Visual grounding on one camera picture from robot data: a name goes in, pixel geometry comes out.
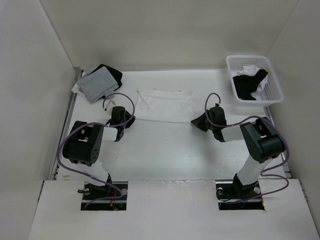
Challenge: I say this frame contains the white tank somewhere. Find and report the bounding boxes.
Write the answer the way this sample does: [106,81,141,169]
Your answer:
[134,89,193,124]
[71,83,86,98]
[238,65,268,97]

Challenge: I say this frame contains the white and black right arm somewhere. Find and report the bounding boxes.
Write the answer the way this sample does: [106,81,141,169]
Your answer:
[190,104,288,198]

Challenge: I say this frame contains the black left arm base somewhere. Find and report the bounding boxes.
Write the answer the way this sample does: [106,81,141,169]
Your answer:
[77,175,129,211]

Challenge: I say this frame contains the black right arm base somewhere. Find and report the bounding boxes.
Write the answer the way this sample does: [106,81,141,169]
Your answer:
[215,175,265,211]

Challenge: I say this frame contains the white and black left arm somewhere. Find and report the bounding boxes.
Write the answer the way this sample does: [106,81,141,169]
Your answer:
[59,106,136,200]

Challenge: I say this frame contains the grey folded tank top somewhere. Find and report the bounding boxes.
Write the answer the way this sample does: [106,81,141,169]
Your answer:
[77,67,119,104]

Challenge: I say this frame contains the black folded tank top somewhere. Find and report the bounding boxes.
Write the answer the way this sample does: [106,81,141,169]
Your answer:
[96,64,123,90]

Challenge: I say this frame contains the black tank top in basket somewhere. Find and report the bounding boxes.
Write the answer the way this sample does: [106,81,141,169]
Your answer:
[233,69,268,101]

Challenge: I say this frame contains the white folded tank top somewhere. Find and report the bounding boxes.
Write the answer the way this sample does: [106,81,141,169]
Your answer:
[71,83,86,98]

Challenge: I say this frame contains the white tank top in basket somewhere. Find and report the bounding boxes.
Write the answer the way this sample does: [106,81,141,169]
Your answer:
[238,65,268,97]

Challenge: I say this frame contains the white plastic laundry basket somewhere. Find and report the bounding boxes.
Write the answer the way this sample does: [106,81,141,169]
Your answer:
[226,55,284,107]

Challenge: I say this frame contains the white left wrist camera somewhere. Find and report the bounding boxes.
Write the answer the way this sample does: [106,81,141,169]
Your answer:
[103,100,117,115]

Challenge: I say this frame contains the left metal table rail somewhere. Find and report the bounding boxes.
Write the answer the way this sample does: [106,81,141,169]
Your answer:
[49,66,85,181]

